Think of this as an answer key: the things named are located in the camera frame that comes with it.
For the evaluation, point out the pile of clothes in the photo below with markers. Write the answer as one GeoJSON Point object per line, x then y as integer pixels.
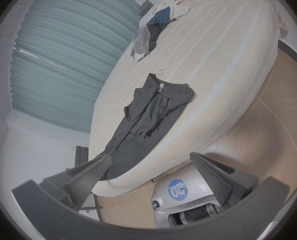
{"type": "Point", "coordinates": [153, 31]}

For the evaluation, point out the grey bedside table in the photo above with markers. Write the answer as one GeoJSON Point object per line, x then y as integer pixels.
{"type": "Point", "coordinates": [144, 8]}

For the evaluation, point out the blue-green curtain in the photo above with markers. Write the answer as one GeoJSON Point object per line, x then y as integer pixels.
{"type": "Point", "coordinates": [83, 26]}
{"type": "Point", "coordinates": [56, 94]}

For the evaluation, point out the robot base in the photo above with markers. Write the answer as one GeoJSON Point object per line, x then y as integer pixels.
{"type": "Point", "coordinates": [183, 196]}

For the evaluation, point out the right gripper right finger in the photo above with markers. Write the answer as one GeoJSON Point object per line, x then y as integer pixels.
{"type": "Point", "coordinates": [213, 177]}

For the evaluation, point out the black T-shirt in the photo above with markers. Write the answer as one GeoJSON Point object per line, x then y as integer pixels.
{"type": "Point", "coordinates": [143, 124]}

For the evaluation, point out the black chest of drawers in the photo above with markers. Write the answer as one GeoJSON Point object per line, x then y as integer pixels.
{"type": "Point", "coordinates": [81, 156]}

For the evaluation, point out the white printed pillow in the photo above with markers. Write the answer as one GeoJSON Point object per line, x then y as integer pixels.
{"type": "Point", "coordinates": [161, 5]}

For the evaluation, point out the bed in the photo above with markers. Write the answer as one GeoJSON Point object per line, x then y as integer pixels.
{"type": "Point", "coordinates": [213, 71]}

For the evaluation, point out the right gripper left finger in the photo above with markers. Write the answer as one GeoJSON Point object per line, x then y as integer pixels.
{"type": "Point", "coordinates": [88, 179]}

